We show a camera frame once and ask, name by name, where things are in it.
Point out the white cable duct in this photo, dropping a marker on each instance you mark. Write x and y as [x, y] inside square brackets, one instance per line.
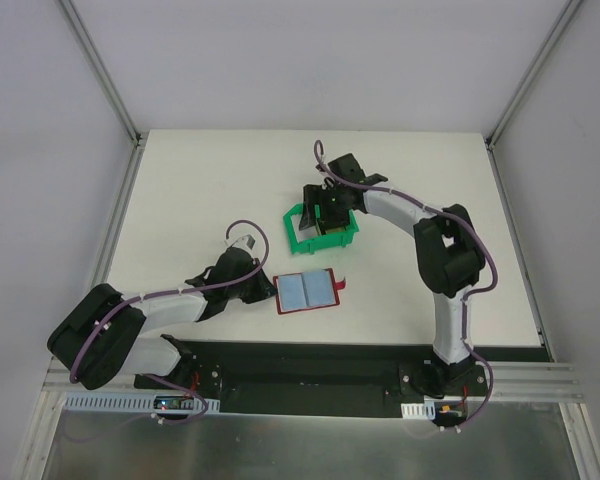
[418, 411]
[139, 403]

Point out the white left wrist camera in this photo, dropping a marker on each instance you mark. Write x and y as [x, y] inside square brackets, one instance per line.
[245, 242]

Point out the left white cable duct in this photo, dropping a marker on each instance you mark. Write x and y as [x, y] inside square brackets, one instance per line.
[139, 403]

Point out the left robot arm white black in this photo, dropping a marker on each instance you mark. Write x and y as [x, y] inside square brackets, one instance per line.
[108, 334]

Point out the left aluminium frame post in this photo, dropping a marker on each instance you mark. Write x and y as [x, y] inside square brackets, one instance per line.
[96, 64]

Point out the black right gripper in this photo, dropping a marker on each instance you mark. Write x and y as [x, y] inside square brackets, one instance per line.
[325, 210]

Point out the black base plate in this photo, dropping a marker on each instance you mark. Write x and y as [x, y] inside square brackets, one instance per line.
[370, 381]

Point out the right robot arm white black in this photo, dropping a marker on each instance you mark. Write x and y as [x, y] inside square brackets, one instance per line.
[449, 257]

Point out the right aluminium frame post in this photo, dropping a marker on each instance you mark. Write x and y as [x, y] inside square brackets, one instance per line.
[531, 75]

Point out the green plastic bin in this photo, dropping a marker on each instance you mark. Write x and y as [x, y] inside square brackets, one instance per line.
[313, 242]

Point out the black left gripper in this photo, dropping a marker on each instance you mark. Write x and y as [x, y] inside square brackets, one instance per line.
[253, 288]

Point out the right white cable duct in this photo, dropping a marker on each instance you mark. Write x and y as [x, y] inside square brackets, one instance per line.
[418, 411]

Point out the red leather card holder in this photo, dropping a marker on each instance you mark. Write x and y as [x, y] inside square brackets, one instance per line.
[306, 291]

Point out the aluminium frame post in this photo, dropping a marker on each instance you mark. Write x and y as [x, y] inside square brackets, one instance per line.
[96, 64]
[531, 75]

